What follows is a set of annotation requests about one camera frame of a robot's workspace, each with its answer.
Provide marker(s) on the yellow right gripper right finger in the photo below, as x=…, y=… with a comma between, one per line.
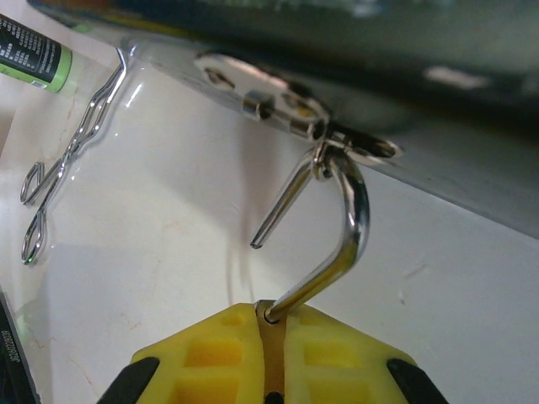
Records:
x=337, y=357

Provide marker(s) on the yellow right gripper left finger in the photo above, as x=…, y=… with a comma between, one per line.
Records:
x=210, y=357

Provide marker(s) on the black device with serial print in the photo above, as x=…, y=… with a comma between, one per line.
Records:
x=10, y=362

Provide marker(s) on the silver metal tongs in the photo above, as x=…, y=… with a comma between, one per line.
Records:
x=69, y=155

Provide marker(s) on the silver metal hasp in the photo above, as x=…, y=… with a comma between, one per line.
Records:
x=269, y=105

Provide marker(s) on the dark grey box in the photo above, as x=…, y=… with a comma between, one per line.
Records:
x=421, y=50

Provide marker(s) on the green and black tube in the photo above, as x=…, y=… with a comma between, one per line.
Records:
x=29, y=54

